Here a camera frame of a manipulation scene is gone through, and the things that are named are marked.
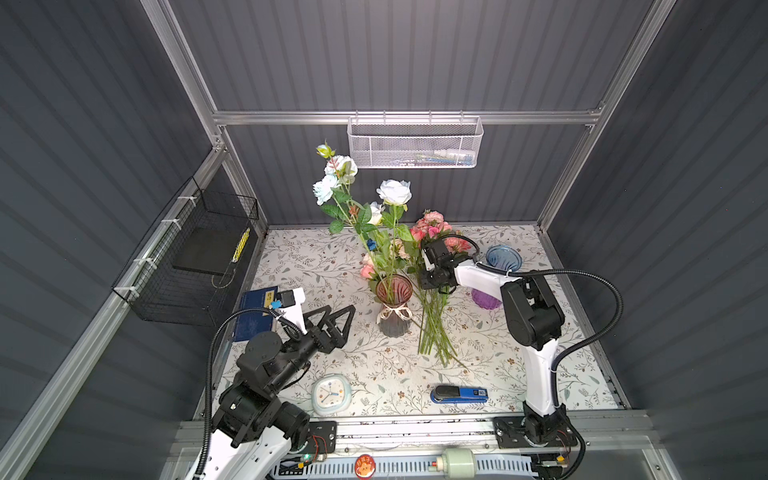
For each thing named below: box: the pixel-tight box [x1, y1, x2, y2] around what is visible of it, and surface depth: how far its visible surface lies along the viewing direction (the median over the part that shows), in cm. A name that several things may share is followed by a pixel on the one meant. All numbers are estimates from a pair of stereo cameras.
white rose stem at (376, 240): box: [355, 201, 393, 301], surface depth 74 cm
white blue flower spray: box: [313, 140, 391, 295], surface depth 71 cm
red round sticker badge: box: [354, 454, 376, 479], surface depth 71 cm
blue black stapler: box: [430, 385, 489, 404], surface depth 80 cm
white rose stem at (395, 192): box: [377, 179, 415, 301], surface depth 68 cm
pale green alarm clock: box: [311, 373, 352, 415], surface depth 79 cm
